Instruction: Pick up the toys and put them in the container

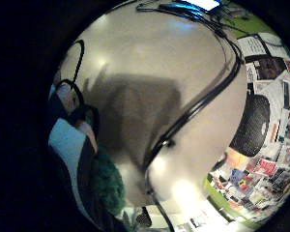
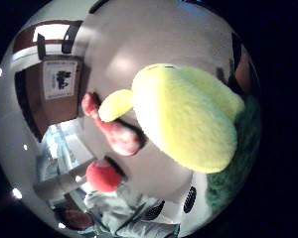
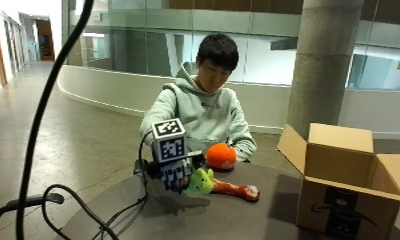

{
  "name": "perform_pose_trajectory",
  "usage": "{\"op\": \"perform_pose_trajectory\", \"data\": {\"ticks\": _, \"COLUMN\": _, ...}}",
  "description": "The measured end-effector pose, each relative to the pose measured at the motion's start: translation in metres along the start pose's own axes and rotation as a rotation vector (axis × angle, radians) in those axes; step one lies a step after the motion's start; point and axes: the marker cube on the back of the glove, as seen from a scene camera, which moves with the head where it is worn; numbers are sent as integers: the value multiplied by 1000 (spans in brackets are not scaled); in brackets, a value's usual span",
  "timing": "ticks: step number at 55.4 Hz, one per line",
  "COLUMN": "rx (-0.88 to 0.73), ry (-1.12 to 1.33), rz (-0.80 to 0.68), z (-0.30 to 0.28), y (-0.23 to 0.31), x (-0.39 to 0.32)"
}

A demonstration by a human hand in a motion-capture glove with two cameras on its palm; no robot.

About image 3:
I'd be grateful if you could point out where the open cardboard box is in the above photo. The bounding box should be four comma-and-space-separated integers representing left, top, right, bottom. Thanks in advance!
276, 122, 400, 240

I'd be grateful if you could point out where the black stand handle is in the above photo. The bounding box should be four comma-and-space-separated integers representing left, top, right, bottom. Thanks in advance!
0, 192, 66, 240

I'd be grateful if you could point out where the white marker cube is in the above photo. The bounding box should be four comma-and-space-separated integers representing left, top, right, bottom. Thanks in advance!
151, 117, 188, 164

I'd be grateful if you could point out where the thick black cable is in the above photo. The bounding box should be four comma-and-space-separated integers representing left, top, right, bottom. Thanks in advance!
15, 0, 97, 240

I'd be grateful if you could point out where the looped black cable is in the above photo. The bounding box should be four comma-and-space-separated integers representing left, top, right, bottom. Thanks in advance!
41, 183, 122, 240

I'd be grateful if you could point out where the thin black glove cable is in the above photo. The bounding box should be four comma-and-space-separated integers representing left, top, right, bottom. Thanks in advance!
91, 130, 155, 240

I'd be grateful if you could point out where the green soft toy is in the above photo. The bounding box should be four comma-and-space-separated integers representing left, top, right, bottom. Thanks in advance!
183, 167, 216, 197

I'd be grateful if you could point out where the orange ball soft toy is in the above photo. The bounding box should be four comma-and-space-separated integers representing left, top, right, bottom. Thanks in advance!
206, 142, 239, 171

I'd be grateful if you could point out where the glass balustrade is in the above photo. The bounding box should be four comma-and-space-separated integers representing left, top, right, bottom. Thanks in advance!
61, 0, 400, 92

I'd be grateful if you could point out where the grey concrete pillar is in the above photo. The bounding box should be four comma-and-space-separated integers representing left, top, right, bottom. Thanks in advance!
286, 0, 367, 140

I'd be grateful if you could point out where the the person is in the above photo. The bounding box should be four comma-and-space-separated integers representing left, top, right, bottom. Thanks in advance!
139, 33, 259, 164

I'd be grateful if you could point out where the orange carrot soft toy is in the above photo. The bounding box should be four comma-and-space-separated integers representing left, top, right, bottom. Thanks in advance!
211, 178, 262, 203

